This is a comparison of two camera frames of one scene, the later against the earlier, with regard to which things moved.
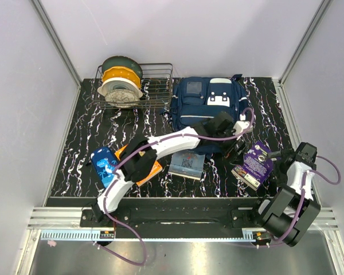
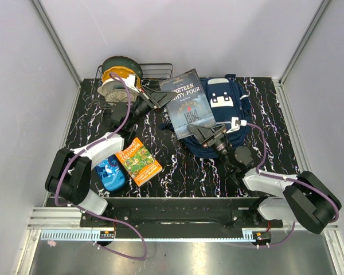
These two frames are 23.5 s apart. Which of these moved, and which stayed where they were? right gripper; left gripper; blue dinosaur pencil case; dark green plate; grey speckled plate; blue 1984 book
Moved: left gripper; blue 1984 book; right gripper
Stayed: blue dinosaur pencil case; dark green plate; grey speckled plate
